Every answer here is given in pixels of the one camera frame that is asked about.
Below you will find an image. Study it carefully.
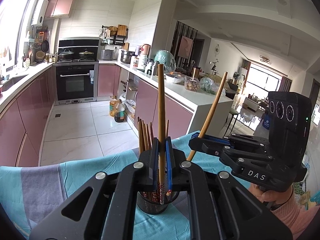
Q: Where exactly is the black mesh utensil cup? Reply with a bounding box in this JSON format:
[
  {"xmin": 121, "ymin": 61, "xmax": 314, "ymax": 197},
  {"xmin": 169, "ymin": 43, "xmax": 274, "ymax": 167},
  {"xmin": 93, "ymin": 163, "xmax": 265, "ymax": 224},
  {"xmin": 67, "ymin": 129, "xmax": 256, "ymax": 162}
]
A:
[{"xmin": 137, "ymin": 192, "xmax": 180, "ymax": 215}]

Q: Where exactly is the single wooden chopstick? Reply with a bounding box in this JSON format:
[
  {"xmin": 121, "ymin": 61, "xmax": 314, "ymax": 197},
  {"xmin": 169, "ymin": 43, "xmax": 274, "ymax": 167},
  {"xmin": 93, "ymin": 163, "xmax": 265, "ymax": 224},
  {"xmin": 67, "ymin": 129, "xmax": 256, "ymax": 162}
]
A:
[{"xmin": 165, "ymin": 120, "xmax": 169, "ymax": 138}]

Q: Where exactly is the pink sleeve forearm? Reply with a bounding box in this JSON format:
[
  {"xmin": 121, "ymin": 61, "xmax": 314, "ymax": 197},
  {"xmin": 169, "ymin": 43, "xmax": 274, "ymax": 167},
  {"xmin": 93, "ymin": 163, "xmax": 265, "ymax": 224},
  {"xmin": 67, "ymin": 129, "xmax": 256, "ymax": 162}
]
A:
[{"xmin": 271, "ymin": 192, "xmax": 319, "ymax": 239}]

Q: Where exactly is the person's right hand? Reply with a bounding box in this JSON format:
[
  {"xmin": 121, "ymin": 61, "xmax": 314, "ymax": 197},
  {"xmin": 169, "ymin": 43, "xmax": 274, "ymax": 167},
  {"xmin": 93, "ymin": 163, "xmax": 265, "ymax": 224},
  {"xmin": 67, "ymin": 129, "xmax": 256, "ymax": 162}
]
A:
[{"xmin": 249, "ymin": 184, "xmax": 293, "ymax": 206}]

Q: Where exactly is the clear snack container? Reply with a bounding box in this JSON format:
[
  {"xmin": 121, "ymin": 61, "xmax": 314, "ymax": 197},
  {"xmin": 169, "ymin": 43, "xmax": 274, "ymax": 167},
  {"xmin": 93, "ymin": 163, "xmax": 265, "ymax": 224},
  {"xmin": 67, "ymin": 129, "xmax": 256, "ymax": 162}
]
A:
[{"xmin": 184, "ymin": 76, "xmax": 200, "ymax": 92}]

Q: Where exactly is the teal grey tablecloth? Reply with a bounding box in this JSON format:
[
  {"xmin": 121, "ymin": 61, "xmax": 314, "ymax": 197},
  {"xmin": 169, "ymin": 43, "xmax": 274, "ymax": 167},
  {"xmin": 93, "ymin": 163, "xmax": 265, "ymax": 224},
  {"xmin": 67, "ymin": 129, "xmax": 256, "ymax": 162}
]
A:
[{"xmin": 0, "ymin": 130, "xmax": 253, "ymax": 240}]

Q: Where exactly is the dark sauce bottle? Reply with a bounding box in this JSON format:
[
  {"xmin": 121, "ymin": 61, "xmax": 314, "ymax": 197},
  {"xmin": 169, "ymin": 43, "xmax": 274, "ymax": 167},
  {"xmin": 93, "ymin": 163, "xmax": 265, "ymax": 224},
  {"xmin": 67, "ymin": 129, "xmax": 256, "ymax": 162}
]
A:
[{"xmin": 114, "ymin": 99, "xmax": 125, "ymax": 122}]

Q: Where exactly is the yellow cooking oil bottle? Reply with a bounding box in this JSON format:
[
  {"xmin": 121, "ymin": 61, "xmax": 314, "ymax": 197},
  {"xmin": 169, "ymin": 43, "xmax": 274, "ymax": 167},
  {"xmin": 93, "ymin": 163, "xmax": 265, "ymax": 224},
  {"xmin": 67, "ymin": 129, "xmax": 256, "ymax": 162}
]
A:
[{"xmin": 109, "ymin": 95, "xmax": 118, "ymax": 117}]

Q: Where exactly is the pink kettle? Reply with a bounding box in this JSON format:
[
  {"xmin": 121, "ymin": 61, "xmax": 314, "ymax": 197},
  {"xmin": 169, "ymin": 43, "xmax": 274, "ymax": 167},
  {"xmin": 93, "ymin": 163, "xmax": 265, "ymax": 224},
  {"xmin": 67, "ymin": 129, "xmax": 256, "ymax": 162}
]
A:
[{"xmin": 140, "ymin": 44, "xmax": 151, "ymax": 56}]

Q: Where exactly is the steel stock pot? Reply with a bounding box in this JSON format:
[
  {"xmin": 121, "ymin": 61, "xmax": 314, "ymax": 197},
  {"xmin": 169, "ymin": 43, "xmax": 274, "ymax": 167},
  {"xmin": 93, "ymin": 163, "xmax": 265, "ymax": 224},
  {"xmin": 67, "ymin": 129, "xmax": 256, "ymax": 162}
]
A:
[{"xmin": 120, "ymin": 50, "xmax": 135, "ymax": 64}]

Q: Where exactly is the black built-in oven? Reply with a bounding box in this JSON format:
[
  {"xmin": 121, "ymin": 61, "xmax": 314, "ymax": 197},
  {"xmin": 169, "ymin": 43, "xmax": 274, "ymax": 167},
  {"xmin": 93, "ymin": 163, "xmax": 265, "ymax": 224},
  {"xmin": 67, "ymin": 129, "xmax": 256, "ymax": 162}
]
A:
[{"xmin": 55, "ymin": 61, "xmax": 98, "ymax": 105}]

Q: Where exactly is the black pot with lid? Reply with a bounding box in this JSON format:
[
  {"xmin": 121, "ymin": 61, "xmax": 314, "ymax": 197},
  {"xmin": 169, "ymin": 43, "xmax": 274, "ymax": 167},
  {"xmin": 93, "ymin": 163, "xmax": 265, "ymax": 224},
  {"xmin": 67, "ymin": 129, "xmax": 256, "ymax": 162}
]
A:
[{"xmin": 79, "ymin": 49, "xmax": 95, "ymax": 61}]

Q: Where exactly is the black range hood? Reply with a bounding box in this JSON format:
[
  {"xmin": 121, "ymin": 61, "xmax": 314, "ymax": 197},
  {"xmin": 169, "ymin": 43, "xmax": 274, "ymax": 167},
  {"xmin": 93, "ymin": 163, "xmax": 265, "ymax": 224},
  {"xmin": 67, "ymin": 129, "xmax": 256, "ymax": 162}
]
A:
[{"xmin": 57, "ymin": 37, "xmax": 99, "ymax": 62}]

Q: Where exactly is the black wok with lid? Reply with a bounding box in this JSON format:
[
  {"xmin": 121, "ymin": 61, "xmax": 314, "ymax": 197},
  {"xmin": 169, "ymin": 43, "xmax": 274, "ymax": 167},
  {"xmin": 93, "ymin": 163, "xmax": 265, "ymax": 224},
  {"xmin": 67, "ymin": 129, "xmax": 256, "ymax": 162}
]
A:
[{"xmin": 58, "ymin": 48, "xmax": 74, "ymax": 61}]

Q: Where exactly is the white water heater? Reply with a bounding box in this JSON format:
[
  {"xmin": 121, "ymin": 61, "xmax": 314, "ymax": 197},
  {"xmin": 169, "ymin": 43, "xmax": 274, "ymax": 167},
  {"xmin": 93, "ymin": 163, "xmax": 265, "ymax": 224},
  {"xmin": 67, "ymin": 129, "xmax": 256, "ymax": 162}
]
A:
[{"xmin": 31, "ymin": 0, "xmax": 49, "ymax": 27}]

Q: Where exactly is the black camera box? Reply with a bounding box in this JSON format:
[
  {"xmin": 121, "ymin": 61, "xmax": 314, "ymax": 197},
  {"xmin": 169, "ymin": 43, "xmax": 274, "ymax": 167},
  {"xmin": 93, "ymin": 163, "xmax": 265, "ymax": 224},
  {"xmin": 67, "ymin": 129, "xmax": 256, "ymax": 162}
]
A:
[{"xmin": 268, "ymin": 92, "xmax": 312, "ymax": 167}]

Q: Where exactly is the black wall shelf rack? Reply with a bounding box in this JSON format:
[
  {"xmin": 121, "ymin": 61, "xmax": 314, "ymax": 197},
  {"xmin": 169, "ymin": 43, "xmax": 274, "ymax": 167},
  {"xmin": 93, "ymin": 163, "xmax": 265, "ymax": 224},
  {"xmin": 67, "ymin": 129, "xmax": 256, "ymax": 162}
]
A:
[{"xmin": 99, "ymin": 24, "xmax": 129, "ymax": 46}]

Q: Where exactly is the pink wall cabinet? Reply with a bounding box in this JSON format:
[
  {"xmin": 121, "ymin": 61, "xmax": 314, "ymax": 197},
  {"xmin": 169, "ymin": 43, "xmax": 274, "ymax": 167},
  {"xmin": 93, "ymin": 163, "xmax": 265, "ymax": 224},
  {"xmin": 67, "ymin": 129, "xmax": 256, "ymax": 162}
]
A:
[{"xmin": 44, "ymin": 0, "xmax": 74, "ymax": 18}]

